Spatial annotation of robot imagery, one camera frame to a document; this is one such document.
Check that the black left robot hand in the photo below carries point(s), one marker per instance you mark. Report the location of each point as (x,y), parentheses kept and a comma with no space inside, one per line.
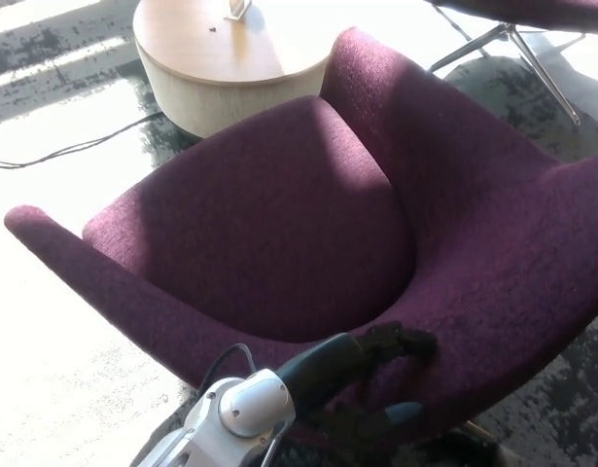
(323,365)

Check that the purple fabric armchair sofa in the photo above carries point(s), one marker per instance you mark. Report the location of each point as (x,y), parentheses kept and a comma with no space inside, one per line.
(289,219)

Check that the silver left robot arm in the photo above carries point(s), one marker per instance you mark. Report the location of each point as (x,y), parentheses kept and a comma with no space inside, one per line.
(240,404)

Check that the round wooden coffee table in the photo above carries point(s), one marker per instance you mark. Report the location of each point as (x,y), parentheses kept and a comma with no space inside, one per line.
(221,58)

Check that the small white card stand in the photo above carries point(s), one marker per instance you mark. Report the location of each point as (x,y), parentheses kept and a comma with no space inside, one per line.
(237,10)

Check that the purple chair with metal legs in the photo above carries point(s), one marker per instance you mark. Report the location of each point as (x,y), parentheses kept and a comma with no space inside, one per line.
(532,7)

